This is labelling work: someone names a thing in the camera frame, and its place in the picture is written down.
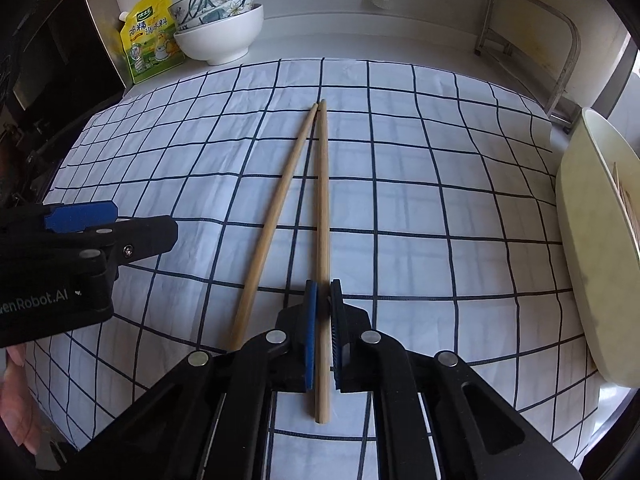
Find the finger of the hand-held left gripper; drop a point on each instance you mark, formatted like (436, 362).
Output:
(145, 240)
(80, 216)

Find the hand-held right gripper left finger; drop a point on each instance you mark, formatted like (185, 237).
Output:
(311, 320)

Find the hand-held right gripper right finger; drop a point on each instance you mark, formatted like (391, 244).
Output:
(337, 320)

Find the bamboo chopstick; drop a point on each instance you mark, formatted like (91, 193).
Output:
(286, 185)
(324, 185)

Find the cream oval tray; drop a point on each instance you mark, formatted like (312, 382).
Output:
(585, 260)

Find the person's left hand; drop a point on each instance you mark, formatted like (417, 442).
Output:
(15, 410)

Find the white checked cloth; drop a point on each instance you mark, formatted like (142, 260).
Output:
(425, 210)

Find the yellow green seasoning packet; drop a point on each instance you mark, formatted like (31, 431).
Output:
(150, 45)

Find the plain white bowl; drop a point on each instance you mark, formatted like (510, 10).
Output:
(220, 45)

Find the floral ceramic bowl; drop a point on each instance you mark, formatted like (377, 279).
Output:
(200, 0)
(235, 12)

